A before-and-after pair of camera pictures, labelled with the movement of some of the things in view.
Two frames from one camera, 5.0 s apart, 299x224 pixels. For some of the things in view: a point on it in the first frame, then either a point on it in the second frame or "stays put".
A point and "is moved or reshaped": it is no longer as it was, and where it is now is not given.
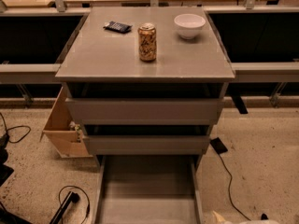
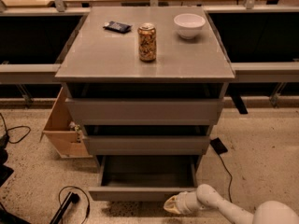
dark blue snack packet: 120,27 stays put
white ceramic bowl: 189,24 stays put
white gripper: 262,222 -> 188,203
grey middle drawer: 146,146 stays put
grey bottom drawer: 148,189 is moved or reshaped
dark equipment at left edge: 6,216 stays put
